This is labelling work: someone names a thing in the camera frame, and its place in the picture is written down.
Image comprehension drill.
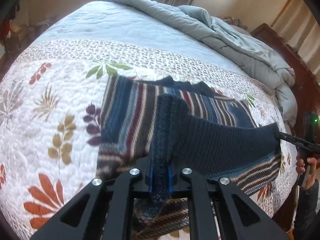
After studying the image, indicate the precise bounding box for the blue striped knit sweater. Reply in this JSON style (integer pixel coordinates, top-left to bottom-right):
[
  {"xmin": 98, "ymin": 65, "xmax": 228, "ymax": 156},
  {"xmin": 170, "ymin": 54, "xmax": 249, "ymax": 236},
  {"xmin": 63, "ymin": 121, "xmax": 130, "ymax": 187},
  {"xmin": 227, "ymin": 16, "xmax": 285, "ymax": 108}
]
[{"xmin": 96, "ymin": 75, "xmax": 281, "ymax": 230}]

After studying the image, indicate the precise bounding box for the person's right forearm sleeve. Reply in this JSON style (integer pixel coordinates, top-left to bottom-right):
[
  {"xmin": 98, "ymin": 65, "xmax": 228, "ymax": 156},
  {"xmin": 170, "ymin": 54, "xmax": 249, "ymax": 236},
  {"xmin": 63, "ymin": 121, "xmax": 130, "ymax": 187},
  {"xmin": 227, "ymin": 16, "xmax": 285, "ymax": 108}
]
[{"xmin": 293, "ymin": 180, "xmax": 319, "ymax": 239}]

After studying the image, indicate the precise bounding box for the coat rack with clothes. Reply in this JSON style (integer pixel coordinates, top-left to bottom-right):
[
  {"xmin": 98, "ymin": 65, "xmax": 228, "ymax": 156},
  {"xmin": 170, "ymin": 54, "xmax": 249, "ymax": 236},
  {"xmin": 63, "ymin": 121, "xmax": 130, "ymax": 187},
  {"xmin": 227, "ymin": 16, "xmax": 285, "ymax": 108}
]
[{"xmin": 0, "ymin": 0, "xmax": 20, "ymax": 45}]

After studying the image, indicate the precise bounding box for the person's right hand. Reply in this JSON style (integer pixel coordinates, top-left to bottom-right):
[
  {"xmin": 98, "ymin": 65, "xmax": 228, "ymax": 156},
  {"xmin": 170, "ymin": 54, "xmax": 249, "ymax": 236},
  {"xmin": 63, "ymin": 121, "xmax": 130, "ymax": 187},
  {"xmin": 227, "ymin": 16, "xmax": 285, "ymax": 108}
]
[{"xmin": 296, "ymin": 156, "xmax": 317, "ymax": 190}]

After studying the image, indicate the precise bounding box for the dark wooden headboard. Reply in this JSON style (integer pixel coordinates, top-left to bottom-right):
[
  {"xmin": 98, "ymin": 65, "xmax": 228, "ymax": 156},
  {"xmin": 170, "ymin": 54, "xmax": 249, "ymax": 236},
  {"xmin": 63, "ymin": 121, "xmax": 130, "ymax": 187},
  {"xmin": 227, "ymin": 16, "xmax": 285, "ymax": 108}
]
[{"xmin": 251, "ymin": 23, "xmax": 320, "ymax": 140}]

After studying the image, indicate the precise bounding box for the grey rumpled duvet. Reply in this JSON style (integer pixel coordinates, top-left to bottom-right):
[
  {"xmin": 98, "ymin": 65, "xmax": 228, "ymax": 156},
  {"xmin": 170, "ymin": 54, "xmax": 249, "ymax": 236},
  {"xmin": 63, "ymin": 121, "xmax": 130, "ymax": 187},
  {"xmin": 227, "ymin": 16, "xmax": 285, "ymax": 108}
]
[{"xmin": 102, "ymin": 0, "xmax": 298, "ymax": 126}]

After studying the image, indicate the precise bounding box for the floral quilted bedspread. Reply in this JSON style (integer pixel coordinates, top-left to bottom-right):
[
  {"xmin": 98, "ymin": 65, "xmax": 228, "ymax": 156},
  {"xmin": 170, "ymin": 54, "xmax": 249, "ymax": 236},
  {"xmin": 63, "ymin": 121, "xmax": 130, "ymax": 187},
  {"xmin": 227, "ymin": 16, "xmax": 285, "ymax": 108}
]
[{"xmin": 1, "ymin": 0, "xmax": 291, "ymax": 239}]

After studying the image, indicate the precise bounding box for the cream wall curtain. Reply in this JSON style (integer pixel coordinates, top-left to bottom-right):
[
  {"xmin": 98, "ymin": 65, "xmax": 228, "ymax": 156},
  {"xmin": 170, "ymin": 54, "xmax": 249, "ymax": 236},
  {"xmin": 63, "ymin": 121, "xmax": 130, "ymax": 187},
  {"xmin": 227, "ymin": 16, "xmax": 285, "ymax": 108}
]
[{"xmin": 271, "ymin": 0, "xmax": 319, "ymax": 75}]

